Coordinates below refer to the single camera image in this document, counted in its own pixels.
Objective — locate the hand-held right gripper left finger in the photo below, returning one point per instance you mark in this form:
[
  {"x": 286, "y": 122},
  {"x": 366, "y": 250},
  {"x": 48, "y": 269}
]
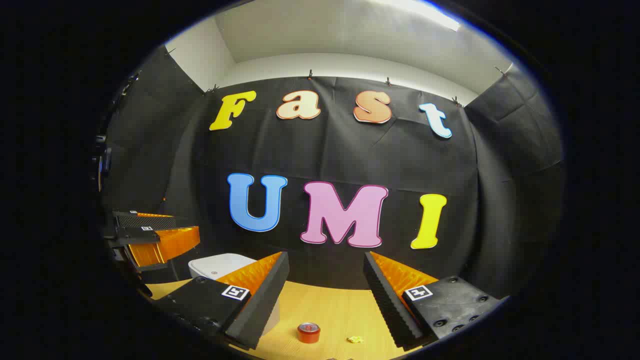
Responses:
[{"x": 265, "y": 300}]

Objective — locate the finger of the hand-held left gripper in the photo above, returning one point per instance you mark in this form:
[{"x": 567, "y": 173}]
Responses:
[
  {"x": 145, "y": 221},
  {"x": 137, "y": 235}
]

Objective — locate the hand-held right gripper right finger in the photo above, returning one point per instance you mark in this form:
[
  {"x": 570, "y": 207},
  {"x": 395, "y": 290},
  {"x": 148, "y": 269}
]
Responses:
[{"x": 387, "y": 305}]

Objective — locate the yellow paper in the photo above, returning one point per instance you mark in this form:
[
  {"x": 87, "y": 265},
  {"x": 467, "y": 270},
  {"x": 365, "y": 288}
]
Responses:
[{"x": 355, "y": 339}]

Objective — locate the red pop can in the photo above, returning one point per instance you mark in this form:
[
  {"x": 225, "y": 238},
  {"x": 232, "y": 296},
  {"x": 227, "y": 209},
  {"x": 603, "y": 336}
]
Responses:
[{"x": 309, "y": 334}]

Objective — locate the grey desktop garbage bin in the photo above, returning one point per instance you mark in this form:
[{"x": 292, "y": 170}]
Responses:
[{"x": 220, "y": 262}]

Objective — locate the wooden desktop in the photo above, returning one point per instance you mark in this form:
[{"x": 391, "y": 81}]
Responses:
[{"x": 330, "y": 305}]

